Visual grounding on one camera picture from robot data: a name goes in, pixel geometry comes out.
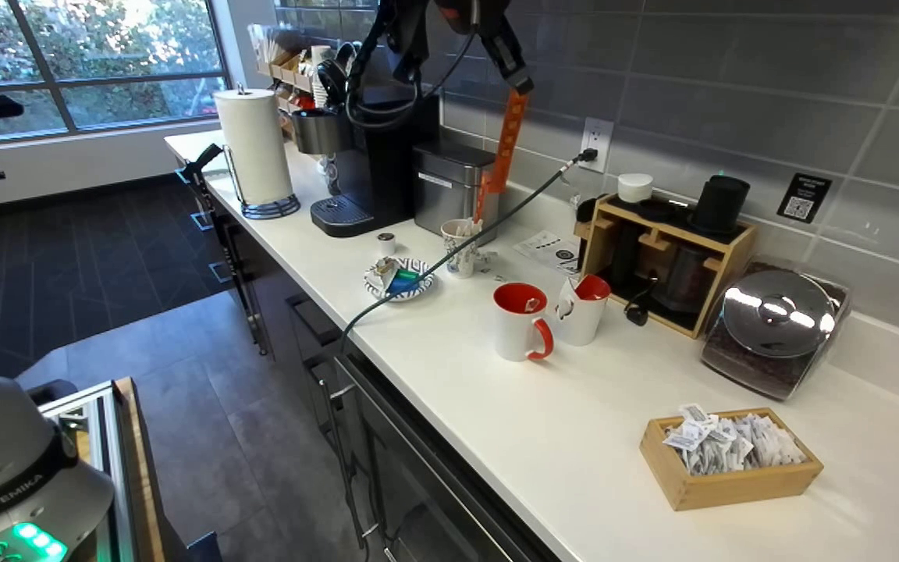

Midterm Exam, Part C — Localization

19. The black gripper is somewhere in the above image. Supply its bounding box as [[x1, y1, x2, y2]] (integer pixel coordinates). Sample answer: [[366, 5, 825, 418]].
[[366, 0, 536, 96]]

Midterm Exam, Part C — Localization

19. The orange packet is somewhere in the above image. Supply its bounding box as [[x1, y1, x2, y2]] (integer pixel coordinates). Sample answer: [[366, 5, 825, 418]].
[[474, 91, 527, 225]]

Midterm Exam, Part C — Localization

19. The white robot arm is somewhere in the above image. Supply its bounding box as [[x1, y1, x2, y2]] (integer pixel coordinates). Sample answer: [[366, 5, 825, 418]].
[[0, 377, 536, 562]]

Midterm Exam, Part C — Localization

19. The white mug red interior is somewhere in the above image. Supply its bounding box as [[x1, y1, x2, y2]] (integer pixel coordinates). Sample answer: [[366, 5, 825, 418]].
[[493, 282, 555, 362]]

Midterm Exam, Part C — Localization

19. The black Keurig coffee maker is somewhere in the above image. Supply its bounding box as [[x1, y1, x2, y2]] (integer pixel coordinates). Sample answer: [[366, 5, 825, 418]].
[[290, 44, 437, 236]]

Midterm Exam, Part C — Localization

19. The silver metal box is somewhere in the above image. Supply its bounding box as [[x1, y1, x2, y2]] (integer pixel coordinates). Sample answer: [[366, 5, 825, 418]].
[[416, 140, 493, 232]]

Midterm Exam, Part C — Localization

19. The clear glass cup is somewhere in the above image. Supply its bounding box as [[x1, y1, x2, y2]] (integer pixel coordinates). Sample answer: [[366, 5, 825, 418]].
[[439, 217, 481, 278]]

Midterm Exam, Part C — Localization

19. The white coffee pod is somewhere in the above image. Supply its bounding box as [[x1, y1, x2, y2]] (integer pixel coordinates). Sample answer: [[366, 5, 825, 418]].
[[376, 232, 399, 255]]

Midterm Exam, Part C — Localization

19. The blue patterned small bowl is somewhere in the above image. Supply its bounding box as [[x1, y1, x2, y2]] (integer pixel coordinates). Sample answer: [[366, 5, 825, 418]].
[[361, 255, 431, 304]]

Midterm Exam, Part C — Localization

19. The paper towel roll on stand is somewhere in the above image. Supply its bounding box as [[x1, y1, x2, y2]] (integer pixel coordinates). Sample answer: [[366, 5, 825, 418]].
[[216, 86, 299, 220]]

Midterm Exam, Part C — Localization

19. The wooden organizer rack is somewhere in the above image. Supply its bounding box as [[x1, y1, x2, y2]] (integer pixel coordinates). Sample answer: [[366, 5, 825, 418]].
[[573, 195, 754, 337]]

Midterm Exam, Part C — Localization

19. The wooden box of sugar packets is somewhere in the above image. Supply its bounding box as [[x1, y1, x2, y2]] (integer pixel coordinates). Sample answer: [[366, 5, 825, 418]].
[[641, 404, 825, 510]]

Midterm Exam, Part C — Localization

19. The wall power outlet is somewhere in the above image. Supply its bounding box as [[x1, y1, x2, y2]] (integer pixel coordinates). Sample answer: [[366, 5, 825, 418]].
[[581, 117, 616, 173]]

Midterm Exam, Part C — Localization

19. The black power cable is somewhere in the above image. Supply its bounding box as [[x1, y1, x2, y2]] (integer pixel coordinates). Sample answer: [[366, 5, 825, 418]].
[[302, 147, 603, 367]]

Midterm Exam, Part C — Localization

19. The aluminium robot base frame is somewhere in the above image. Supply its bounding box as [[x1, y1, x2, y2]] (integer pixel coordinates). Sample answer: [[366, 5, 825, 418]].
[[40, 377, 177, 562]]

